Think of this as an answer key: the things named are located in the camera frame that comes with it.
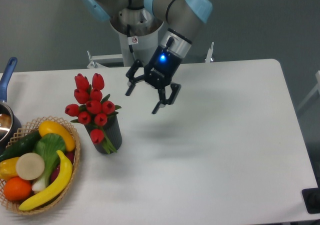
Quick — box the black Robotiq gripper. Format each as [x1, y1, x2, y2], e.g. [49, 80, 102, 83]
[125, 46, 182, 115]

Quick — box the red tulip bouquet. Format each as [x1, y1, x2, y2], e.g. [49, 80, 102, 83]
[65, 73, 121, 145]

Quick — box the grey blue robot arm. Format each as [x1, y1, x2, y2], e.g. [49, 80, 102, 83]
[82, 0, 213, 114]

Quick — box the dark red vegetable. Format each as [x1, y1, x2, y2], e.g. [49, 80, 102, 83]
[50, 151, 75, 184]

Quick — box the green bok choy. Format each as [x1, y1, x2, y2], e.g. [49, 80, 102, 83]
[32, 133, 66, 193]

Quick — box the yellow banana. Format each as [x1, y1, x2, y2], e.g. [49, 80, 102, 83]
[18, 150, 73, 212]

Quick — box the green cucumber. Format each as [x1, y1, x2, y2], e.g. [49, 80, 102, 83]
[0, 130, 41, 162]

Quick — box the woven wicker basket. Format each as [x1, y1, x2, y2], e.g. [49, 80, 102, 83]
[0, 116, 81, 216]

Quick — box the beige round disc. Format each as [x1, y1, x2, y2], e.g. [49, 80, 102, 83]
[15, 152, 45, 181]

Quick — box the yellow bell pepper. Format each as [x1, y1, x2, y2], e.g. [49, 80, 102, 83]
[0, 157, 19, 181]

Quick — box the orange fruit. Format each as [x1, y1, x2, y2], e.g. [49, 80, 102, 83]
[3, 176, 32, 201]

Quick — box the black device at table edge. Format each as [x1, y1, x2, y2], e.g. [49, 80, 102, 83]
[301, 187, 320, 214]

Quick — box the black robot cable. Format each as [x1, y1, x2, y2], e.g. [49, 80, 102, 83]
[126, 24, 139, 67]

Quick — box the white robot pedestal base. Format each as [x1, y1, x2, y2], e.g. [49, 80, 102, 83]
[86, 8, 216, 70]

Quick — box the blue handled saucepan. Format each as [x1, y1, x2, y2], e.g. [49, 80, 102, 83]
[0, 57, 22, 154]

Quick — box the white frame at right edge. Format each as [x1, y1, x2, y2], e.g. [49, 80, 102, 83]
[296, 70, 320, 116]

